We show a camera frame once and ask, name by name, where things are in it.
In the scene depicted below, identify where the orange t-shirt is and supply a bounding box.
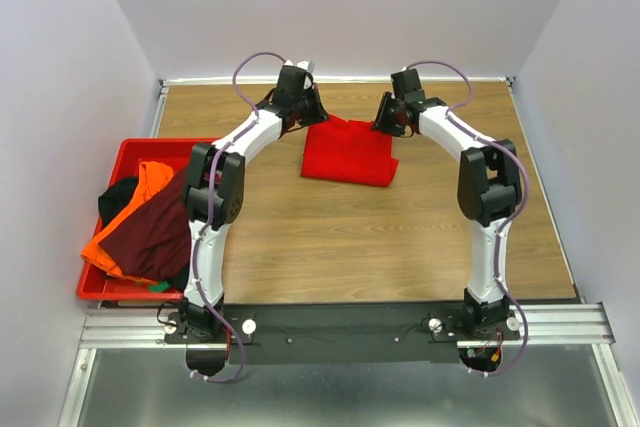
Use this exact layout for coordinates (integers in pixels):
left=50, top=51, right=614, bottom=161
left=81, top=161, right=174, bottom=285

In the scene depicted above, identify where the black t-shirt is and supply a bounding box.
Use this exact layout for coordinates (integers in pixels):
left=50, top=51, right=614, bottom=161
left=98, top=176, right=189, bottom=292

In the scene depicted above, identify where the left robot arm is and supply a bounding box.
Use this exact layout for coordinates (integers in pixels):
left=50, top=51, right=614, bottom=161
left=179, top=61, right=329, bottom=342

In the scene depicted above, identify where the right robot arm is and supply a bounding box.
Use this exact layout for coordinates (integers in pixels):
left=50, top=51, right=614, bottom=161
left=372, top=67, right=523, bottom=339

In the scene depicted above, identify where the red t-shirt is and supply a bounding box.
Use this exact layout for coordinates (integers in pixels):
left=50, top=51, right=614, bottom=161
left=301, top=116, right=399, bottom=187

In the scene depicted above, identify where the green cloth piece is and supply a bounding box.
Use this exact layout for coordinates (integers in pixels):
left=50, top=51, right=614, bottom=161
left=147, top=281, right=170, bottom=293

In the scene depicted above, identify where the maroon t-shirt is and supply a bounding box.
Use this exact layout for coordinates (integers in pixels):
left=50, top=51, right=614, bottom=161
left=100, top=169, right=191, bottom=283

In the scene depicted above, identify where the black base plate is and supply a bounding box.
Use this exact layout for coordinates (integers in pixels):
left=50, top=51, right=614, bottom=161
left=161, top=301, right=520, bottom=372

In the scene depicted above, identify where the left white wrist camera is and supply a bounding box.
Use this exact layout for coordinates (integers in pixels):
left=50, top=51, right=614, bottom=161
left=284, top=59, right=315, bottom=76

